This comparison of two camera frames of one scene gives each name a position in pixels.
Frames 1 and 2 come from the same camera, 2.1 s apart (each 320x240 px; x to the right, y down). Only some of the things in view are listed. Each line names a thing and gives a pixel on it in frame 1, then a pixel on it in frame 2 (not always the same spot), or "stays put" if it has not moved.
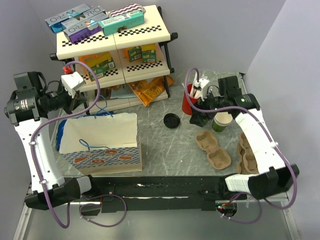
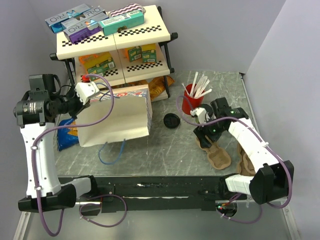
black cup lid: [171, 120] stays put
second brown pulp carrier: [247, 163] stays put
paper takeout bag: [101, 144] to [132, 118]
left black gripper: [73, 103] stays put
